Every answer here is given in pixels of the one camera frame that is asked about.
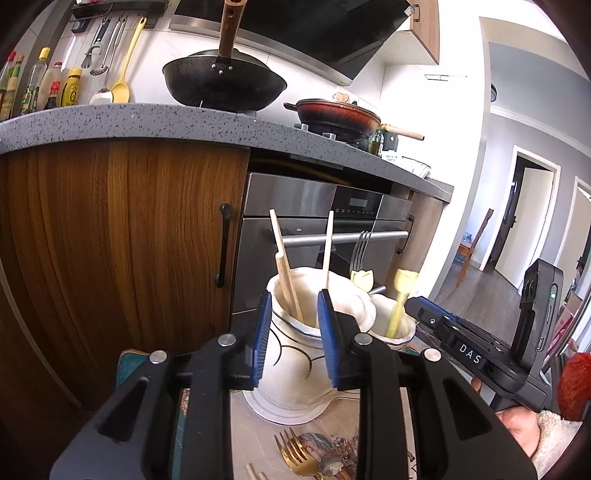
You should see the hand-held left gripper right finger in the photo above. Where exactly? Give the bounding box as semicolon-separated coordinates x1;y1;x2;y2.
316;288;539;480

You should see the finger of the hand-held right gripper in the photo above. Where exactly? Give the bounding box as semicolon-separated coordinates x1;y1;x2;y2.
405;295;462;344

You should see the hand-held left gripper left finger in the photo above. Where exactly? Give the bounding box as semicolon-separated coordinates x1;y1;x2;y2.
48;290;273;480

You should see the cream ceramic utensil holder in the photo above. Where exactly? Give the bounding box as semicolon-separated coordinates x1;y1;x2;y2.
267;267;416;411

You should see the yellow handled utensil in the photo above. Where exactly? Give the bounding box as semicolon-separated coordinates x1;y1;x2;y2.
385;269;419;337

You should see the silver fork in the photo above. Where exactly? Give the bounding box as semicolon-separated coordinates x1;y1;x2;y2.
349;231;373;274

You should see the person's right forearm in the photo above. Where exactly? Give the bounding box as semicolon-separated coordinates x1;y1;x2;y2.
531;408;583;474

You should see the person's right hand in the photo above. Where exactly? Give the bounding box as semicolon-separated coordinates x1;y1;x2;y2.
495;407;540;459

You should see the red fuzzy clothing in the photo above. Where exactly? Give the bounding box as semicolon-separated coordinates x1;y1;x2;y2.
556;353;591;423

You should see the wooden chair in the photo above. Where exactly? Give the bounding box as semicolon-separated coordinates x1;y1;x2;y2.
455;209;495;288

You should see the wooden cabinet door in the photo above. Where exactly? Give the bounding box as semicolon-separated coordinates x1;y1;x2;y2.
397;191;447;296
0;272;81;467
0;141;252;411

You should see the printed horse tablecloth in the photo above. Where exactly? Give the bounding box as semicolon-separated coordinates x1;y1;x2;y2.
115;348;416;480

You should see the gold fork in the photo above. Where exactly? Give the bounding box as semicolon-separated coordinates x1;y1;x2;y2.
274;427;324;479

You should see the silver spoon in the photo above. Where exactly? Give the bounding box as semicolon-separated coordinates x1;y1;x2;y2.
318;455;354;480

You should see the stainless steel oven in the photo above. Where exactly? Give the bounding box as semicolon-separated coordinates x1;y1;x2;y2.
231;172;414;315

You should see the red frying pan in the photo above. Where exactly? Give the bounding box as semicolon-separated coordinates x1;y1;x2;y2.
283;95;424;142

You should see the grey speckled kitchen counter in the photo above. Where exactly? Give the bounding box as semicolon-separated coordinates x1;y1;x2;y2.
0;102;455;204

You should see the wooden upper cabinet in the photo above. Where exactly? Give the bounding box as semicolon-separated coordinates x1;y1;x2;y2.
410;0;440;66

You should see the black range hood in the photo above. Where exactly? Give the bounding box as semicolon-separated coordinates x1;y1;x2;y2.
168;0;414;86

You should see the yellow jar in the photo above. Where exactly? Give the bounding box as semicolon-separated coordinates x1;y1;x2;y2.
61;68;84;107

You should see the metal skimmer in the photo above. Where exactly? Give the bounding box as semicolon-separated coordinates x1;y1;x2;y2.
90;18;126;77

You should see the white bottle with red cap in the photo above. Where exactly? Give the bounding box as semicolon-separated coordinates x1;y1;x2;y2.
39;62;66;110

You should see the metal peeler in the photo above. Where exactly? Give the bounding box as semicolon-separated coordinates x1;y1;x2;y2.
82;18;112;70

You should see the yellow-capped oil bottle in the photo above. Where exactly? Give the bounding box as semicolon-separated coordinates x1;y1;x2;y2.
21;46;52;114

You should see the dark sauce bottle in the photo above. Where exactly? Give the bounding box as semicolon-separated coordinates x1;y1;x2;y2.
0;51;17;121
7;55;27;119

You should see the black cabinet handle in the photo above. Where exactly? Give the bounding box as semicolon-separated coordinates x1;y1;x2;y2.
394;215;414;253
215;203;232;288

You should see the black wok with wooden handle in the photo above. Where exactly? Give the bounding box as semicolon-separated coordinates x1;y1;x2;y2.
161;0;288;114

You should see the black wall shelf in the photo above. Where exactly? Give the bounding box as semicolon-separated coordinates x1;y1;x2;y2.
71;0;169;20

